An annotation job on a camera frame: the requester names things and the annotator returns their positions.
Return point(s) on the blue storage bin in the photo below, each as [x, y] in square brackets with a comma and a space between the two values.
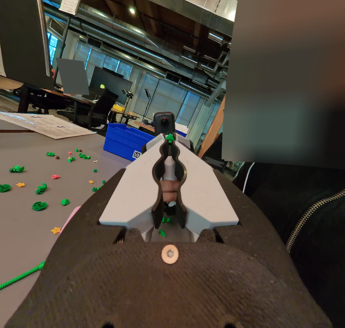
[124, 142]

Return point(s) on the yellow storage bin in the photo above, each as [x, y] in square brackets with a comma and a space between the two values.
[118, 108]

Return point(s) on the wooden beam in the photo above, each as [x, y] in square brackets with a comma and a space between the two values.
[213, 128]

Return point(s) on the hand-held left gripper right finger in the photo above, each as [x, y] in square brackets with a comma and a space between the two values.
[210, 198]

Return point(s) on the wooden office desk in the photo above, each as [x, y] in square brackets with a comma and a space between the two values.
[144, 124]
[70, 96]

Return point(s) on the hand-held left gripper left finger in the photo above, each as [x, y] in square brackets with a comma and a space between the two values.
[129, 198]

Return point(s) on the black monitor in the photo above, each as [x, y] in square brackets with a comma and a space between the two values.
[110, 83]

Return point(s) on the leaflet in plastic sleeve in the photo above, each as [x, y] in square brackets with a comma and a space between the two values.
[48, 124]

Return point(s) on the person's black jacket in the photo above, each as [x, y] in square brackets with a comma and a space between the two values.
[310, 252]

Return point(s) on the black light stand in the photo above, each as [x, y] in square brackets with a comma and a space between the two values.
[147, 93]

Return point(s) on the black board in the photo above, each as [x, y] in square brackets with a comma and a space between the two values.
[21, 37]

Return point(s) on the cluster of green leaves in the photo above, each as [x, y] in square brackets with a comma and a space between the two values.
[82, 156]

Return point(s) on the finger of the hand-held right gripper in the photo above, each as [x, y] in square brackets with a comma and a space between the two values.
[184, 142]
[155, 143]

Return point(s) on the instruction booklet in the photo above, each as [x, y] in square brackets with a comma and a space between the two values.
[2, 61]

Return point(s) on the black camera tripod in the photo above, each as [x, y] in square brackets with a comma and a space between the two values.
[126, 92]

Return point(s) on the green toy flower stem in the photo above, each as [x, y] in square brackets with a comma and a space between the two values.
[21, 275]

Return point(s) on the person's right hand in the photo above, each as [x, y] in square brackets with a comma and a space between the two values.
[169, 190]

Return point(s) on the pink toy watering can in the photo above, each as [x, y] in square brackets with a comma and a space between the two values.
[71, 217]

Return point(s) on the green toy leaf crown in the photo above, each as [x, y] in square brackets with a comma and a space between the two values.
[41, 188]
[95, 188]
[16, 169]

